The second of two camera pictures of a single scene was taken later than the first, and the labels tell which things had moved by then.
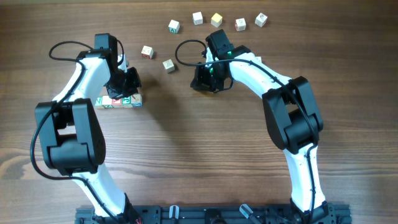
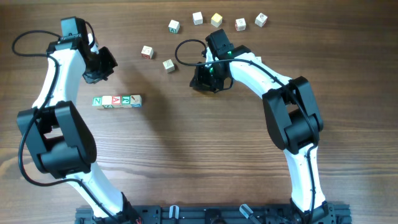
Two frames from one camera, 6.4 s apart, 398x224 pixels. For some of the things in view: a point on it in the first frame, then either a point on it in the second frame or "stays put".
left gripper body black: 124,84 → 102,67
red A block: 116,103 stays put
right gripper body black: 209,78 stays put
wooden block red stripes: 168,65 stays put
